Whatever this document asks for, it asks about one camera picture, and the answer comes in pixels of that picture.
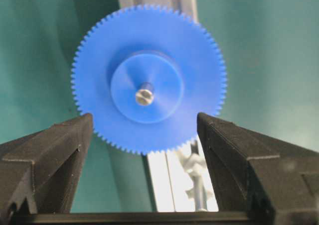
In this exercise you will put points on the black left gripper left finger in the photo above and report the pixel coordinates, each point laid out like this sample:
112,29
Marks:
39,172

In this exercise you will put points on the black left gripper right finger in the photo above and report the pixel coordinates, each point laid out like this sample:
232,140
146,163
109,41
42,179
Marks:
273,181

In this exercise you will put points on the large blue gear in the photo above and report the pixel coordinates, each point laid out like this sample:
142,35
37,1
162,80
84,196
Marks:
155,44

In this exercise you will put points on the upper steel shaft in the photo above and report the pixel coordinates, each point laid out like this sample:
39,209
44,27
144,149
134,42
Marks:
145,94

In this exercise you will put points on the clear bracket below lower shaft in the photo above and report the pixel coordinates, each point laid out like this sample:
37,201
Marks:
199,193

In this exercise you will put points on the aluminium extrusion rail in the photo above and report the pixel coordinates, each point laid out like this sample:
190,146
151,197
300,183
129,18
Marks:
169,181

